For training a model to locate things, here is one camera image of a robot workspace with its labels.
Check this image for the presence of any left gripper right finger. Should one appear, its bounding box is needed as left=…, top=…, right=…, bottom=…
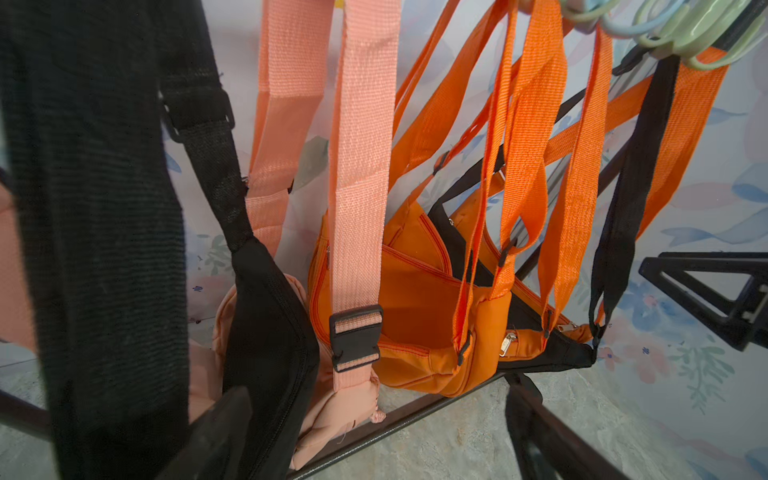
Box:
left=505, top=371, right=631, bottom=480

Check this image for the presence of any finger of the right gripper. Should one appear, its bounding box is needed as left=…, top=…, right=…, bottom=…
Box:
left=639, top=252, right=767, bottom=351

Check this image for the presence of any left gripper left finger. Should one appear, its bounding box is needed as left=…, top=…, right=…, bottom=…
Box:
left=156, top=386, right=252, bottom=480

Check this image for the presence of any black strap bag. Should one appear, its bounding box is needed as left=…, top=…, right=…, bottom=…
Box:
left=498, top=56, right=683, bottom=373

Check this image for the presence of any orange bag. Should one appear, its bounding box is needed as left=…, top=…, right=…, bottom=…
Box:
left=642, top=61, right=728, bottom=233
left=307, top=0, right=568, bottom=398
left=449, top=23, right=655, bottom=361

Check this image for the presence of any pink bag with buckle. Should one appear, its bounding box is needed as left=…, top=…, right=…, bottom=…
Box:
left=185, top=0, right=403, bottom=472

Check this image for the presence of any pink bag far left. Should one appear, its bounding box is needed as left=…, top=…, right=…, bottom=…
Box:
left=1, top=186, right=37, bottom=352

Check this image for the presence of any blue plastic hook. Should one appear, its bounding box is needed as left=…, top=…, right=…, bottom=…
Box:
left=560, top=1, right=674, bottom=39

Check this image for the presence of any black metal clothes rack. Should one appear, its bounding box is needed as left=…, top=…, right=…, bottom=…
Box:
left=0, top=0, right=768, bottom=480

